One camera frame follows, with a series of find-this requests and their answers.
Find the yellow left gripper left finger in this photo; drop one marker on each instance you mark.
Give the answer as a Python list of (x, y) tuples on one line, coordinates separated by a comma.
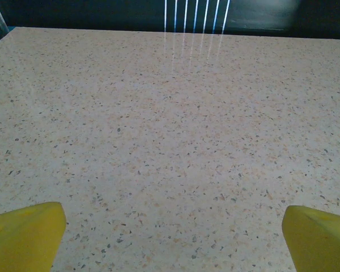
[(22, 238)]

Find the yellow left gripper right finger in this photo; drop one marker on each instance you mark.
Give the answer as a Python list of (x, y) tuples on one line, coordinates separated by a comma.
[(320, 243)]

